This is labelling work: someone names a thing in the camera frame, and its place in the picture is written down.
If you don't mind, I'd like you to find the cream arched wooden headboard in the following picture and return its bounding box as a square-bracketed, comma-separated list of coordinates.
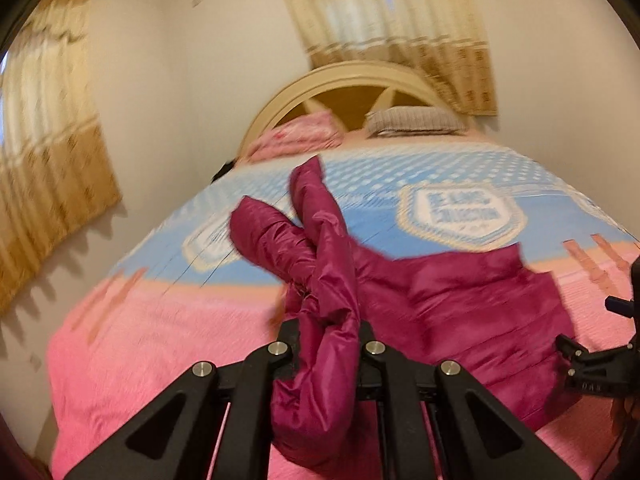
[236, 61, 448, 159]

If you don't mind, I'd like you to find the folded pink blanket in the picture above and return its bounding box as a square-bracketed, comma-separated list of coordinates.
[242, 110, 345, 162]

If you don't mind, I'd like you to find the beige patterned window curtain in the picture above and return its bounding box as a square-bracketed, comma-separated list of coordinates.
[284, 0, 498, 116]

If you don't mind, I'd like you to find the blue and pink bedspread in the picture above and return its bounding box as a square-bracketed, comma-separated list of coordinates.
[47, 131, 639, 478]

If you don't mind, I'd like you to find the striped grey pillow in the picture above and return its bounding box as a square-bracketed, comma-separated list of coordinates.
[364, 106, 468, 138]

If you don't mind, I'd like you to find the beige side wall curtain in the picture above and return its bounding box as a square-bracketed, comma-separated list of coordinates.
[1, 0, 122, 310]

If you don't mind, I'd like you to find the magenta quilted down jacket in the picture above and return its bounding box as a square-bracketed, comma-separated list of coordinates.
[230, 158, 577, 468]

